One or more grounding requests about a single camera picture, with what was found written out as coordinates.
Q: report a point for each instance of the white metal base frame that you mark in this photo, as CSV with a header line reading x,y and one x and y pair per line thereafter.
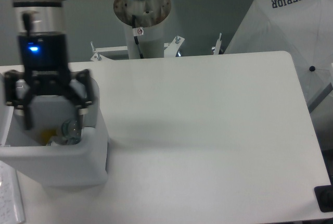
x,y
171,49

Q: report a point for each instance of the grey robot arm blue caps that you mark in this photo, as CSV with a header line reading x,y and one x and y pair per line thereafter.
x,y
40,17

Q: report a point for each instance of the clear bottle green label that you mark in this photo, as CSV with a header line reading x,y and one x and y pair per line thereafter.
x,y
68,133

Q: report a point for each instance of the yellow and white trash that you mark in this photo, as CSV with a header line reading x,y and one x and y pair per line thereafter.
x,y
45,135

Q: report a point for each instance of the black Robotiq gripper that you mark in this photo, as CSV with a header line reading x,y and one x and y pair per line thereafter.
x,y
46,72

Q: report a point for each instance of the white plastic trash can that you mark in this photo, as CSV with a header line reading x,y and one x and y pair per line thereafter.
x,y
83,164

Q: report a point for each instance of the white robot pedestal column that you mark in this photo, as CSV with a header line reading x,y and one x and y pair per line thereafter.
x,y
143,20

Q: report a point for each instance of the black device at table corner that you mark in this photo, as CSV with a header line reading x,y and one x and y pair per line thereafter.
x,y
324,197

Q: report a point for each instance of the white Superior umbrella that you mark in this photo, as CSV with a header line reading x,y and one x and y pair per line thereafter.
x,y
303,28

